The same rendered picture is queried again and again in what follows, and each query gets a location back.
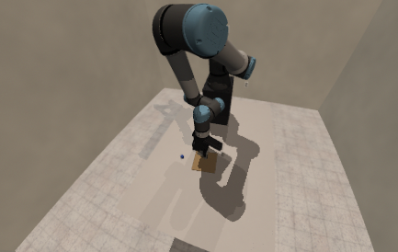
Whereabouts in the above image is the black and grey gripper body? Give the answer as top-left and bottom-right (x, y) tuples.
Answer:
(192, 130), (210, 152)

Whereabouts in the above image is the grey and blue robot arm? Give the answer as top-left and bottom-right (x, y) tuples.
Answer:
(153, 4), (256, 151)

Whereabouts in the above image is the brown flat mat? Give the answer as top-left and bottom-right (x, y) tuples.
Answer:
(191, 151), (217, 173)

